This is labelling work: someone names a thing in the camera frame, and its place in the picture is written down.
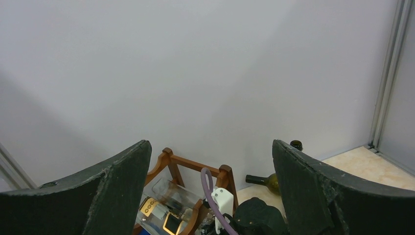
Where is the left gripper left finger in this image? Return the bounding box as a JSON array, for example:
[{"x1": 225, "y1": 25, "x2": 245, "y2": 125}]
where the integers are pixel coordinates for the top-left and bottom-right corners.
[{"x1": 0, "y1": 140, "x2": 152, "y2": 235}]

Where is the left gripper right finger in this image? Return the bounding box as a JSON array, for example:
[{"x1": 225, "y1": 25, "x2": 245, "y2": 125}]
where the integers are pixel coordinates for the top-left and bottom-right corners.
[{"x1": 272, "y1": 140, "x2": 415, "y2": 235}]

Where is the clear bottle black cap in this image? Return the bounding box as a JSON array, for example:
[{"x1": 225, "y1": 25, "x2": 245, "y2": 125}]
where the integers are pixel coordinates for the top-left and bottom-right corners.
[{"x1": 136, "y1": 195, "x2": 192, "y2": 235}]

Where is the dark wine bottle grey label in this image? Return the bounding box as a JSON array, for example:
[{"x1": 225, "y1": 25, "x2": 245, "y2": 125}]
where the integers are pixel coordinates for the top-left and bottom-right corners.
[{"x1": 290, "y1": 140, "x2": 303, "y2": 151}]

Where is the clear glass bottle back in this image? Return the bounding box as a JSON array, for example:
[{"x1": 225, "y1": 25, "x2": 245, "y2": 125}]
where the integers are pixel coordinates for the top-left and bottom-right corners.
[{"x1": 151, "y1": 178, "x2": 201, "y2": 221}]

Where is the brown wooden wine rack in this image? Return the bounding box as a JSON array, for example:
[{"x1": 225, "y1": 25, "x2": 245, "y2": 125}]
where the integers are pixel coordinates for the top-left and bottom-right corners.
[{"x1": 133, "y1": 148, "x2": 238, "y2": 235}]

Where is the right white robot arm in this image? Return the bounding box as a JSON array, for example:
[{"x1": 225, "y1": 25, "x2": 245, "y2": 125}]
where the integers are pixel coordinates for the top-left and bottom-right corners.
[{"x1": 208, "y1": 197, "x2": 290, "y2": 235}]

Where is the lying green wine bottle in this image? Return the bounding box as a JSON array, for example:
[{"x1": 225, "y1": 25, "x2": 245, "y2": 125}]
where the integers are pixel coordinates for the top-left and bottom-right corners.
[{"x1": 245, "y1": 173, "x2": 280, "y2": 195}]

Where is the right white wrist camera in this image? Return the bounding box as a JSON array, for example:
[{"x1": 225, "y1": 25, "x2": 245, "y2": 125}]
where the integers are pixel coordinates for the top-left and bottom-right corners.
[{"x1": 210, "y1": 188, "x2": 237, "y2": 235}]

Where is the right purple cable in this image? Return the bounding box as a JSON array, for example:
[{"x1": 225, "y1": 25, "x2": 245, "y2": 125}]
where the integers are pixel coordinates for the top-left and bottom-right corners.
[{"x1": 200, "y1": 167, "x2": 239, "y2": 235}]

